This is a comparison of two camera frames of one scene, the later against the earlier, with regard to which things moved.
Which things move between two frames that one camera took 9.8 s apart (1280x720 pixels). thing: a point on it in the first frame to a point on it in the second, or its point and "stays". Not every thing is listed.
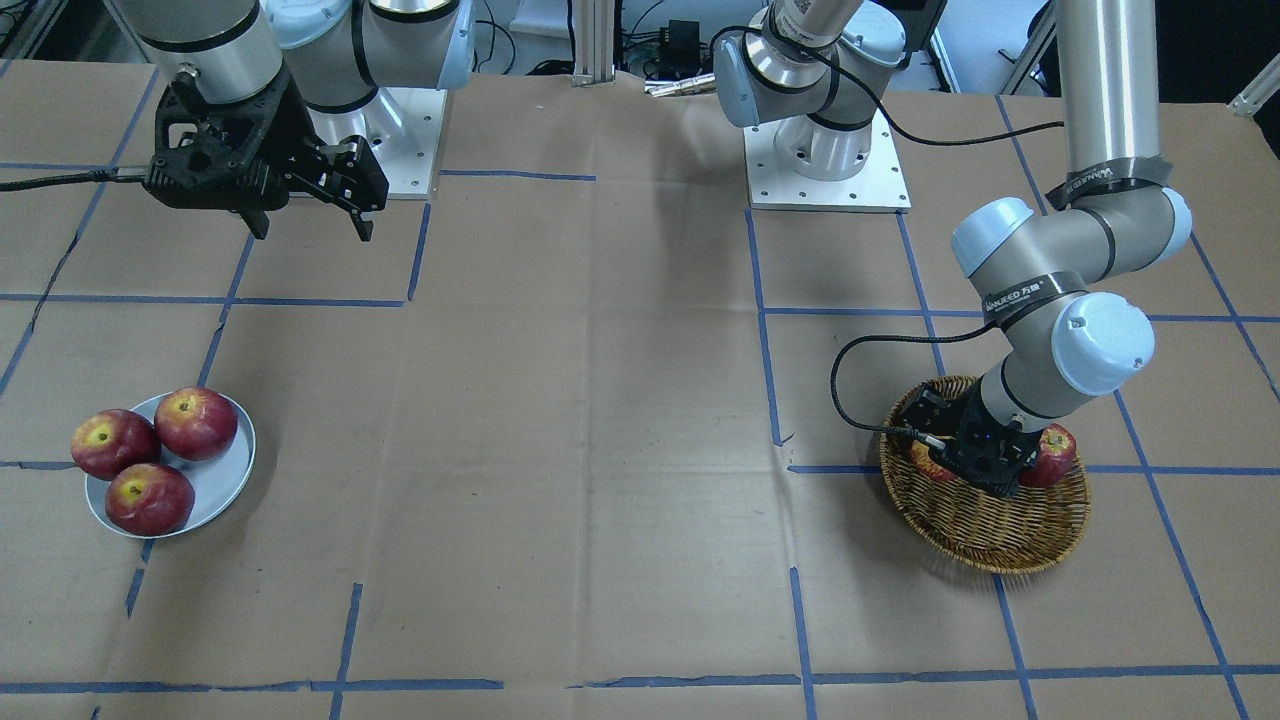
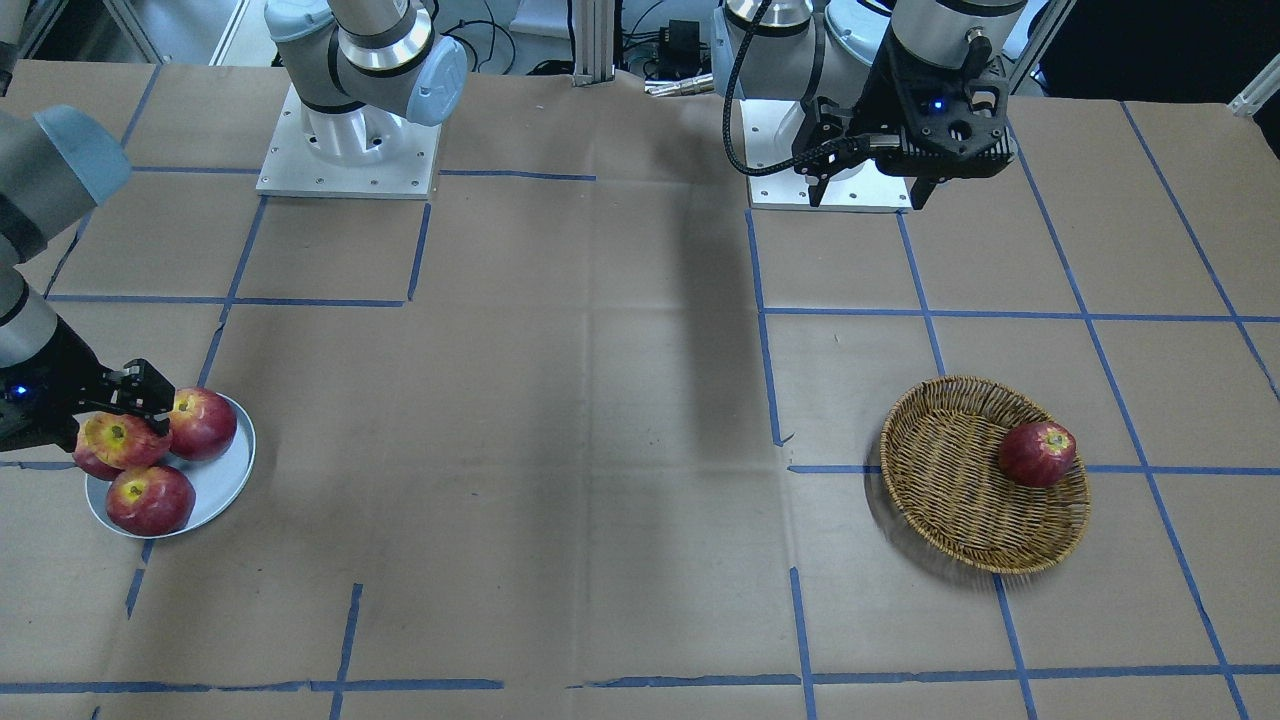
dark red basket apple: [1052, 459] stays
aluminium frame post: [593, 23] stays
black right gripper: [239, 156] to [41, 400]
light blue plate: [214, 481] stays
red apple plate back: [195, 423] stays
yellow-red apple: [921, 458] to [126, 440]
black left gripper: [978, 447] to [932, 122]
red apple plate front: [149, 499] stays
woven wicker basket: [968, 526] stays
